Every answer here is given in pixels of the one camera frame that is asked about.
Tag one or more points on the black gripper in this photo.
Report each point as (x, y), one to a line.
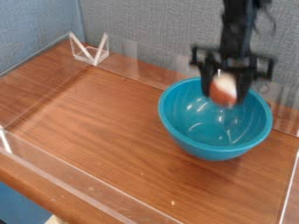
(233, 58)

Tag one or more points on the brown and white toy mushroom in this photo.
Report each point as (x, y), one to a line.
(224, 92)

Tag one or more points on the blue plastic bowl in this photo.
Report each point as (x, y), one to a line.
(212, 132)

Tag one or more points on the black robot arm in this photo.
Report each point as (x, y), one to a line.
(236, 10)

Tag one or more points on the clear acrylic back barrier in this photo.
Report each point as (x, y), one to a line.
(161, 68)

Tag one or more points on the clear acrylic barrier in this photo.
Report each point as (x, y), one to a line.
(111, 201)
(161, 68)

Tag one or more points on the clear acrylic front barrier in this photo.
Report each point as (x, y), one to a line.
(111, 201)

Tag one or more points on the clear acrylic corner bracket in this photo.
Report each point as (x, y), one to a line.
(91, 55)

